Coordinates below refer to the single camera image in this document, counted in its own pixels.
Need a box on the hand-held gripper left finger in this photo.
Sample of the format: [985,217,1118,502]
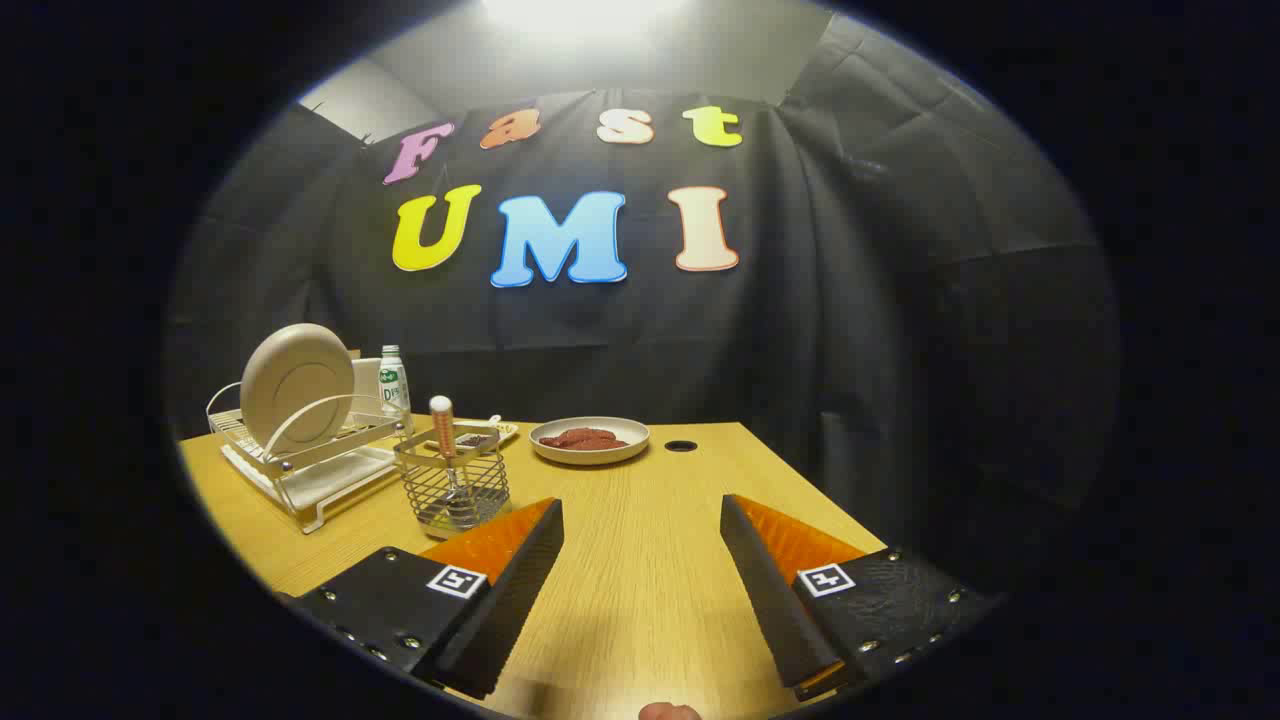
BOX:
[275,497,565,701]

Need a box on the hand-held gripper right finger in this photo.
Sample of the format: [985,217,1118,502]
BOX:
[720,494,1001,701]

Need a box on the metal wire basket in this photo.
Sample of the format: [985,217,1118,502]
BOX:
[393,424,513,541]

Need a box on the spoon with red checked handle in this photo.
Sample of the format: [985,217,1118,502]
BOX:
[429,395,481,526]

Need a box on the white wire dish rack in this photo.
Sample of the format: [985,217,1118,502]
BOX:
[206,380,416,534]

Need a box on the beige plate with meat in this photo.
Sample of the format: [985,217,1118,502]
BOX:
[529,416,651,466]

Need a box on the white divided tray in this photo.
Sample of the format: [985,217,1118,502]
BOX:
[425,415,521,449]

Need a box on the white drip tray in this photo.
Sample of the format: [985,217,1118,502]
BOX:
[222,443,401,511]

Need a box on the black backdrop cloth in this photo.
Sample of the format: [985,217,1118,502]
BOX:
[165,15,1121,601]

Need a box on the white green label bottle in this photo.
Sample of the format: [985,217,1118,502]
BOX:
[378,345,412,419]

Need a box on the white toaster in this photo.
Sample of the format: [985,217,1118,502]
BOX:
[350,357,386,416]

